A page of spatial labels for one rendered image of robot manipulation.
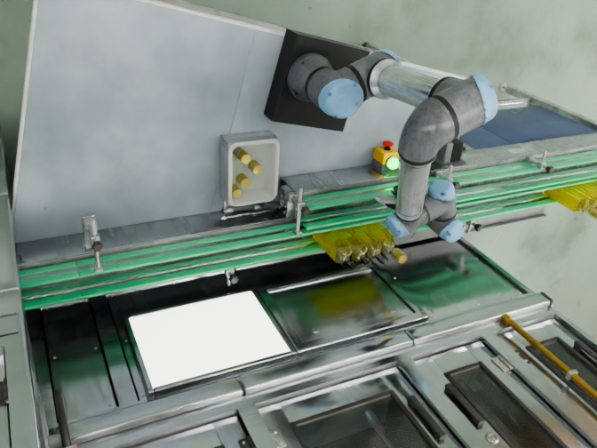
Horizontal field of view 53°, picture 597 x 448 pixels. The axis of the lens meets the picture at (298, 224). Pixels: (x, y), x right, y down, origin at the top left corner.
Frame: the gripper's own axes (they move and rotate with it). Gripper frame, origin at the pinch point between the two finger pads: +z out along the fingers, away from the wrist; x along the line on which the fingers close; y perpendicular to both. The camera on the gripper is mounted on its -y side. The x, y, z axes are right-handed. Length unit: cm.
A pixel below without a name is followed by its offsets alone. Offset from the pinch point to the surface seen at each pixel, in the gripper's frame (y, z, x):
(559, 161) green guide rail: -57, 0, -64
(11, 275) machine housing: 80, -16, 91
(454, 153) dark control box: -22.6, 11.0, -29.8
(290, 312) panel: 5, -17, 54
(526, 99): -90, 65, -101
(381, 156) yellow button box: -1.7, 14.9, -6.0
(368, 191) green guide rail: 0.0, 4.8, 7.2
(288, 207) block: 15.7, 9.0, 31.8
